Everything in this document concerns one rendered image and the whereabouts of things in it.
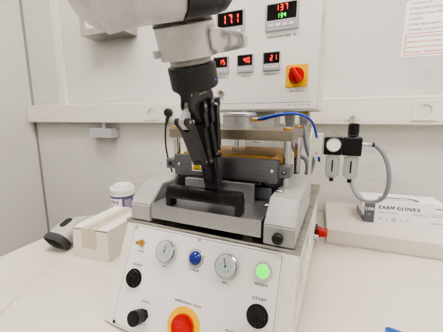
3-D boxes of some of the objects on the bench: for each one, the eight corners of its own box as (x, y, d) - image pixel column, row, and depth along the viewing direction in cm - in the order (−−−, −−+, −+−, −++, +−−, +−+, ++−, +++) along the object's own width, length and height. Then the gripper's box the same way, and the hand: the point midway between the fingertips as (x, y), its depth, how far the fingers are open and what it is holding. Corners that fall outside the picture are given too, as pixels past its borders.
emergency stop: (173, 334, 45) (177, 309, 46) (193, 342, 43) (198, 316, 44) (167, 337, 43) (173, 311, 44) (188, 346, 42) (193, 318, 43)
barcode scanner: (95, 224, 96) (94, 203, 94) (113, 228, 93) (111, 206, 92) (41, 250, 77) (38, 224, 76) (60, 255, 74) (58, 228, 73)
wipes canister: (122, 216, 104) (120, 179, 101) (141, 219, 101) (139, 181, 98) (106, 224, 96) (103, 184, 93) (125, 228, 93) (122, 187, 90)
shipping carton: (118, 230, 91) (117, 205, 90) (149, 235, 87) (148, 209, 85) (72, 255, 74) (68, 225, 73) (107, 264, 70) (105, 232, 68)
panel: (111, 323, 49) (135, 222, 53) (269, 388, 37) (285, 253, 41) (103, 326, 47) (128, 222, 51) (266, 396, 35) (283, 253, 39)
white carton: (356, 209, 98) (357, 190, 97) (428, 216, 92) (431, 195, 90) (362, 221, 87) (364, 200, 86) (445, 230, 80) (449, 207, 79)
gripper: (190, 58, 47) (211, 172, 58) (146, 73, 37) (181, 207, 48) (229, 54, 44) (242, 174, 55) (192, 69, 34) (219, 213, 45)
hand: (211, 174), depth 50 cm, fingers closed, pressing on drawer
